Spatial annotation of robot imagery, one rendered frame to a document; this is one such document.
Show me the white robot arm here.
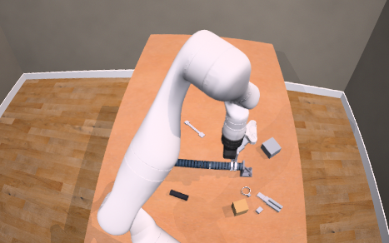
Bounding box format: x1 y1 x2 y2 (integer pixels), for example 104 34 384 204
97 30 260 243

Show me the dark blue ribbed hose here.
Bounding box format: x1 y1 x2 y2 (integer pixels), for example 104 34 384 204
175 159 252 177

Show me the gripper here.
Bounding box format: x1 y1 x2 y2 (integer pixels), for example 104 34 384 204
221 120 257 162

